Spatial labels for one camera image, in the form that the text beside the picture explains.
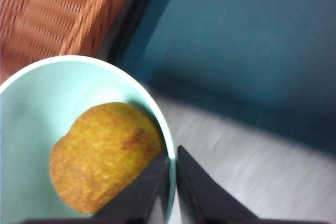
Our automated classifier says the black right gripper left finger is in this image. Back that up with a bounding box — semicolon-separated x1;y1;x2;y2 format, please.
20;153;171;224

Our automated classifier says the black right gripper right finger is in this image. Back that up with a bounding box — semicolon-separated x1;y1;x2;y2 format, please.
177;145;331;224

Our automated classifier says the brown yellow kiwi fruit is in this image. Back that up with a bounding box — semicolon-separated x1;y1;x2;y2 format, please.
49;102;163;214

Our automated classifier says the teal ribbed bowl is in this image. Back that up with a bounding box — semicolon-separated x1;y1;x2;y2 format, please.
0;55;177;224

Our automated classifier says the dark rectangular tray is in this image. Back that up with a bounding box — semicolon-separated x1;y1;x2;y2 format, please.
104;0;336;154

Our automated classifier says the brown wicker basket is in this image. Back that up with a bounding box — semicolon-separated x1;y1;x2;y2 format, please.
0;0;144;78

